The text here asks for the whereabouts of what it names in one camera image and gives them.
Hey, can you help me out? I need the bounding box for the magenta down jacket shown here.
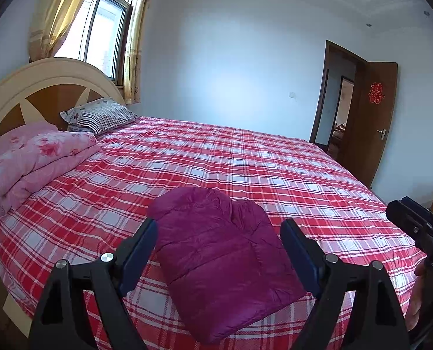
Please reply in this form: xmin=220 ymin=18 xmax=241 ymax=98
xmin=147 ymin=186 xmax=306 ymax=344

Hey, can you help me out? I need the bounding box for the person's right hand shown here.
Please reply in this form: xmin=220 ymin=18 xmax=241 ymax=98
xmin=405 ymin=260 xmax=427 ymax=331

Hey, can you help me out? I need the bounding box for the red white plaid bedsheet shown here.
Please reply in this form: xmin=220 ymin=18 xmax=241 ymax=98
xmin=0 ymin=116 xmax=427 ymax=350

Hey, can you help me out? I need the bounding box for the brown wooden door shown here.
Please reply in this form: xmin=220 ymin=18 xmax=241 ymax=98
xmin=338 ymin=62 xmax=399 ymax=188

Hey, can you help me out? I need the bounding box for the pink floral folded quilt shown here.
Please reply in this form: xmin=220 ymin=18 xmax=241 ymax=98
xmin=0 ymin=122 xmax=99 ymax=212

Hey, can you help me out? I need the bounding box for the red double happiness decoration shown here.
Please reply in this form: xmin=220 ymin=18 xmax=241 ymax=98
xmin=369 ymin=82 xmax=384 ymax=104

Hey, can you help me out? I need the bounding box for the grey striped pillow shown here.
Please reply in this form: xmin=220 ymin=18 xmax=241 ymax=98
xmin=60 ymin=98 xmax=139 ymax=136

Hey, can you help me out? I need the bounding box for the cream wooden headboard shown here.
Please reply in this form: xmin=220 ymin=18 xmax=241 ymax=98
xmin=0 ymin=58 xmax=125 ymax=136

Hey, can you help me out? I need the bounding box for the gold curtain right of window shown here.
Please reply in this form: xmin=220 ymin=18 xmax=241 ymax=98
xmin=123 ymin=0 xmax=150 ymax=105

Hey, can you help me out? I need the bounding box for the gold curtain of window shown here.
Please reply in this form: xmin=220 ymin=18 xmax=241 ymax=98
xmin=28 ymin=0 xmax=84 ymax=62
xmin=123 ymin=0 xmax=150 ymax=105

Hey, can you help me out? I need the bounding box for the gold curtain left of window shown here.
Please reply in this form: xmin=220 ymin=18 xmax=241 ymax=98
xmin=28 ymin=0 xmax=84 ymax=62

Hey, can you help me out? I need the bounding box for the silver door handle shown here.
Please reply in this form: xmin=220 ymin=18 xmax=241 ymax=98
xmin=378 ymin=129 xmax=387 ymax=141

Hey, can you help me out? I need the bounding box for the dark brown door frame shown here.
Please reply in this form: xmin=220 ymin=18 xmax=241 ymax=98
xmin=309 ymin=40 xmax=369 ymax=153

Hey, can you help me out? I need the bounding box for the window with dark frame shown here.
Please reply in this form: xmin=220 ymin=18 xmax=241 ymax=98
xmin=56 ymin=0 xmax=133 ymax=83

